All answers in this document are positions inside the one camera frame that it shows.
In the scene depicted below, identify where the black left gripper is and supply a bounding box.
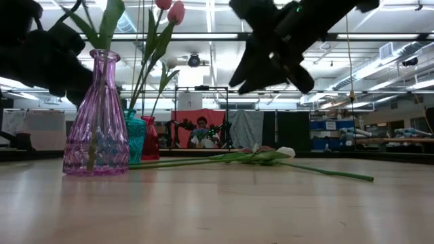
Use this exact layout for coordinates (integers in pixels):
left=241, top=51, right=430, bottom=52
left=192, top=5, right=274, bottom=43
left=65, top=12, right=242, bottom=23
left=0, top=29, right=94, bottom=108

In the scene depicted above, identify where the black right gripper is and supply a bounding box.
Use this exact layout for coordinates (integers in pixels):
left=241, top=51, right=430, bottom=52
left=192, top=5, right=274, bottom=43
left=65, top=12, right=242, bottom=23
left=229, top=0, right=306, bottom=96

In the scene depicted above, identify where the teal glass vase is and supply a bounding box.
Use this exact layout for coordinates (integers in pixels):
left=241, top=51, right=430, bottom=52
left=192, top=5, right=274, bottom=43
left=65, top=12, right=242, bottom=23
left=123, top=108, right=148, bottom=165

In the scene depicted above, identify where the white artificial tulip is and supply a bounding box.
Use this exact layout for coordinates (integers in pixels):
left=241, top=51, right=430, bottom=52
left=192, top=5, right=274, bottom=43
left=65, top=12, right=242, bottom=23
left=150, top=56, right=181, bottom=118
left=276, top=146, right=374, bottom=182

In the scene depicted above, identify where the red glass vase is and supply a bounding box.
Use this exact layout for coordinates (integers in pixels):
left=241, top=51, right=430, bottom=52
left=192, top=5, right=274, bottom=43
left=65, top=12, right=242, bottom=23
left=140, top=115, right=161, bottom=161

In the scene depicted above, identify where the purple ribbed glass vase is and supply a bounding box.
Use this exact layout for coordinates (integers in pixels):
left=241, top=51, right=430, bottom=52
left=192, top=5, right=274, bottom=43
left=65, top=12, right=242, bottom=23
left=62, top=49, right=131, bottom=177

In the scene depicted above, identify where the grey backdrop cloth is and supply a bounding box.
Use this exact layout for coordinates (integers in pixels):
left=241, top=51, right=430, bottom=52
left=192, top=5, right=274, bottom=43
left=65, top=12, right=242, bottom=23
left=226, top=110, right=266, bottom=153

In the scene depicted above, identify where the black curtain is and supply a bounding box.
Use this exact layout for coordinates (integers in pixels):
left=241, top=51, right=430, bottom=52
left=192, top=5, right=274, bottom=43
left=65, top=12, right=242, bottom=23
left=262, top=110, right=311, bottom=153

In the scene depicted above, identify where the person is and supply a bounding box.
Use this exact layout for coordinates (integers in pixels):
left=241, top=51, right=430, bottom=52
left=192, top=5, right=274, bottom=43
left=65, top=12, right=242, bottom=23
left=189, top=116, right=222, bottom=150

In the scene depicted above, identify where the blue storage shelf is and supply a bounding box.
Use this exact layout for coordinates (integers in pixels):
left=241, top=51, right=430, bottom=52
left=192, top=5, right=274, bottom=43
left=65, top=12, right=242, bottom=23
left=310, top=119, right=356, bottom=151

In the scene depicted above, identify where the blue flower bouquet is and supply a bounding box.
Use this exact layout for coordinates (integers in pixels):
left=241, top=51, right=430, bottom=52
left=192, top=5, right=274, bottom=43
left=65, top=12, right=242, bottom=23
left=193, top=127, right=211, bottom=143

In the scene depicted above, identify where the red backdrop cloth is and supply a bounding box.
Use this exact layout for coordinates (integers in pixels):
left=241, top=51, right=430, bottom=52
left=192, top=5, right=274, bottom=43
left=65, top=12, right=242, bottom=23
left=171, top=108, right=226, bottom=150

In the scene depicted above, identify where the white air vent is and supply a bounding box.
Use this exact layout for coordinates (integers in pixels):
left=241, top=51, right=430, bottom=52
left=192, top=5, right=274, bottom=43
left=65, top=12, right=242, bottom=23
left=378, top=42, right=395, bottom=60

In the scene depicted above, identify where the wooden background bench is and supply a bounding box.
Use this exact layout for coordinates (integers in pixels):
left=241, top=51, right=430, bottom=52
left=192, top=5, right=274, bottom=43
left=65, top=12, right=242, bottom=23
left=355, top=136, right=434, bottom=145

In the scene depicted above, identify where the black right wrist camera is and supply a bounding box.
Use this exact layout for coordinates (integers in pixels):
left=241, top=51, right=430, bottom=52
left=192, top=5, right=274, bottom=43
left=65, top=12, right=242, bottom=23
left=286, top=62, right=316, bottom=96

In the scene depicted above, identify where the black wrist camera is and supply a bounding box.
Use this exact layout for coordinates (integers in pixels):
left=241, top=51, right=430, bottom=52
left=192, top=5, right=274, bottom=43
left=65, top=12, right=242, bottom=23
left=286, top=62, right=316, bottom=96
left=47, top=20, right=87, bottom=57

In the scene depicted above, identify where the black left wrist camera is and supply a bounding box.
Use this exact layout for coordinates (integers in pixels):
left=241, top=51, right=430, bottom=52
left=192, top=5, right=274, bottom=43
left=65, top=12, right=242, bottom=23
left=47, top=20, right=87, bottom=57

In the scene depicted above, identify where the white wall panel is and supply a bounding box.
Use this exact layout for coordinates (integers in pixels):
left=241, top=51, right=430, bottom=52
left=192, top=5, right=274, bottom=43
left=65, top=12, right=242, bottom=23
left=1, top=110, right=67, bottom=151

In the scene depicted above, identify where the black stand frame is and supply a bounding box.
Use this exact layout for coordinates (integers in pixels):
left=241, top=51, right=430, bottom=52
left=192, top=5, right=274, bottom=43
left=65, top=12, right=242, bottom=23
left=174, top=85, right=229, bottom=150

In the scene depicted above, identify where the hanging yellow cord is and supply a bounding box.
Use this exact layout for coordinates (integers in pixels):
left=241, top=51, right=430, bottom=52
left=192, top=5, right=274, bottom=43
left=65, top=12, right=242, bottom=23
left=344, top=13, right=357, bottom=102

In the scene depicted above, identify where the black aluminium table frame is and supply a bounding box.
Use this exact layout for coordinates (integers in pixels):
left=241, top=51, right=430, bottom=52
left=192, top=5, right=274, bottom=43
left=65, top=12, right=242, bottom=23
left=0, top=130, right=434, bottom=166

